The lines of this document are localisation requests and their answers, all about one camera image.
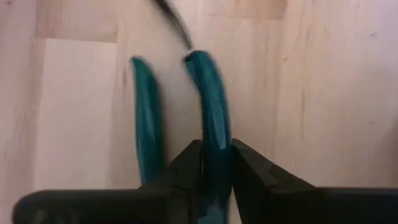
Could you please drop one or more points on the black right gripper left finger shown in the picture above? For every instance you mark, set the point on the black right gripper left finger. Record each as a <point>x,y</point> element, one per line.
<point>155,205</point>

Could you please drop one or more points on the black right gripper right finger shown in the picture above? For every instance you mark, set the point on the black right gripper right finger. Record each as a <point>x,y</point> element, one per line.
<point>280,202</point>

